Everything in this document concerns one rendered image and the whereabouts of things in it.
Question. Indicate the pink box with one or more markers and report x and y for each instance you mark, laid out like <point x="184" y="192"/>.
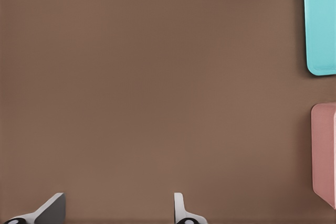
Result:
<point x="324" y="150"/>

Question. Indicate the pale blue-green tray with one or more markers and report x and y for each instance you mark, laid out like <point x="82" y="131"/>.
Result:
<point x="320" y="24"/>

